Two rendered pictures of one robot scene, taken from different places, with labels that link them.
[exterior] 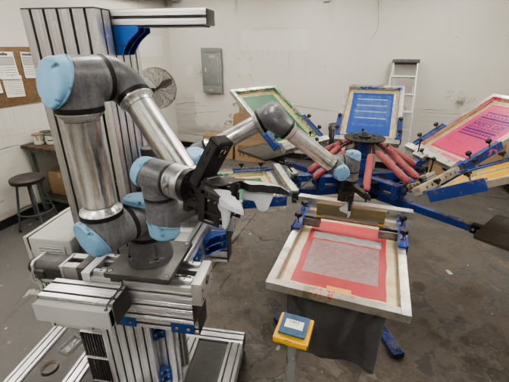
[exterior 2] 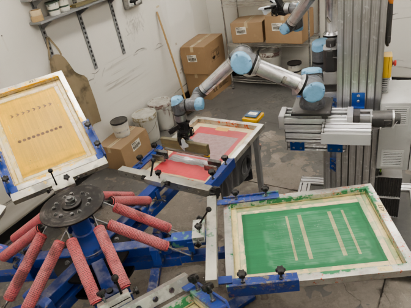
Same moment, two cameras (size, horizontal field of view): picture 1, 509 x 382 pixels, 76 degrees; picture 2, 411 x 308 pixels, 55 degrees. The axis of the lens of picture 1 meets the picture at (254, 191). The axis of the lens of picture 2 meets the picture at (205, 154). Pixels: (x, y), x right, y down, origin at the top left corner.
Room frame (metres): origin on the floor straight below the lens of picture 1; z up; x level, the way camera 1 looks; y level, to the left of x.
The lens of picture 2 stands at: (3.64, 0.22, 2.33)
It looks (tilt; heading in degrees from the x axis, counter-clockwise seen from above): 31 degrees down; 196
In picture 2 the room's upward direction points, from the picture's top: 11 degrees counter-clockwise
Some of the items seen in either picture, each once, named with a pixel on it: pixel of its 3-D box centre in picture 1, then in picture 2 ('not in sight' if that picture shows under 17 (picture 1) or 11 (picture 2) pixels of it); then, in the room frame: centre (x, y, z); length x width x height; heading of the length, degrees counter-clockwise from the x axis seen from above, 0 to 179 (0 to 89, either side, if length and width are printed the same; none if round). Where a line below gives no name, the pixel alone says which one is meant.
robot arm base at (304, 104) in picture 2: not in sight; (312, 97); (1.44, 0.28, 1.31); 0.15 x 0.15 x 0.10
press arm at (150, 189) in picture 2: not in sight; (151, 191); (1.94, -0.65, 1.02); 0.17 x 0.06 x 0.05; 160
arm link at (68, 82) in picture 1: (92, 163); (331, 13); (0.84, 0.44, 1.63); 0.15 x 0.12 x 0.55; 145
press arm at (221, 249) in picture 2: (282, 192); (218, 253); (2.30, -0.21, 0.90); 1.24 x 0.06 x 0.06; 100
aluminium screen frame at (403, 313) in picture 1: (344, 250); (202, 148); (1.41, -0.46, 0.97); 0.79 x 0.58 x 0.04; 160
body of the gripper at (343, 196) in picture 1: (347, 189); (184, 128); (1.59, -0.49, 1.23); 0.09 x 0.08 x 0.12; 70
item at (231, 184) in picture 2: not in sight; (232, 170); (1.42, -0.27, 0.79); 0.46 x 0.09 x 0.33; 160
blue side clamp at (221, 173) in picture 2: (301, 219); (220, 174); (1.73, -0.28, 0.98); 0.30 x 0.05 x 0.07; 160
